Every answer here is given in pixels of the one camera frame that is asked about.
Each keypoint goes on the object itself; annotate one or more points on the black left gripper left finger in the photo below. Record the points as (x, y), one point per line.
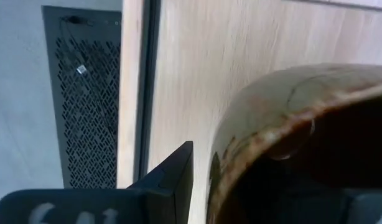
(166, 199)

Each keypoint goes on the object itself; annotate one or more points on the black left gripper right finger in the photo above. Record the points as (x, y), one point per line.
(365, 208)

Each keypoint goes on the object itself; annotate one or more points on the green glazed ceramic mug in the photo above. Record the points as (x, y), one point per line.
(272, 109)

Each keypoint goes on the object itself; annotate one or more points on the black perforated computer tower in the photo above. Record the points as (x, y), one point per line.
(85, 124)

